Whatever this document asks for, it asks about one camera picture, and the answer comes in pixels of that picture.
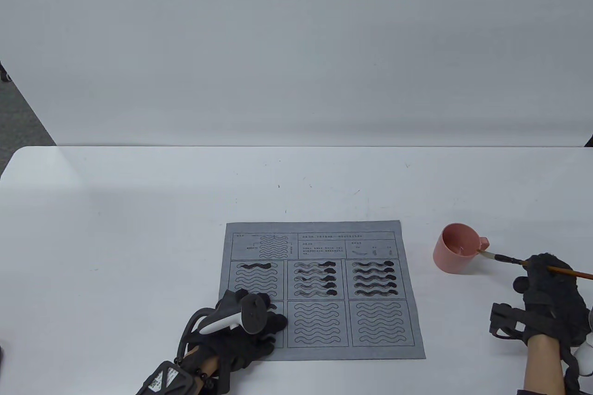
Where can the person's left hand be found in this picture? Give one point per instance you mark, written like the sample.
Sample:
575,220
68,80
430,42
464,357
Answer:
245,348

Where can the person's right forearm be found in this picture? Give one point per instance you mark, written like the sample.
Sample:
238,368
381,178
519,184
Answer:
544,367

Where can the grey and white controller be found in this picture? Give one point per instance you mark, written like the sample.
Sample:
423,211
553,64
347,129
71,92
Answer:
586,358
254,316

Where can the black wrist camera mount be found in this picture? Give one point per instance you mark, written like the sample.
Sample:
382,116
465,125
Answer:
167,379
507,318

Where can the white backdrop board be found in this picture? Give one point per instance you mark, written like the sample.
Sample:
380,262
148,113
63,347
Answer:
296,43

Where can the person's right hand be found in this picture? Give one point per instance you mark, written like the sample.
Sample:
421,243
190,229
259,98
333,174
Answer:
551,307

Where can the pink cup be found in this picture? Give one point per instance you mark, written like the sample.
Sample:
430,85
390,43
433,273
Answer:
447,258

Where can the person's left forearm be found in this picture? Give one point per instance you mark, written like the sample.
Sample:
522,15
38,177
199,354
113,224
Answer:
208,365

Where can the grey water writing practice cloth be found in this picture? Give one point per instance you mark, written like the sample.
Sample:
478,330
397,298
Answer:
319,233

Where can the brown Chinese brush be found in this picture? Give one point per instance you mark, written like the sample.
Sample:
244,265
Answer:
502,258

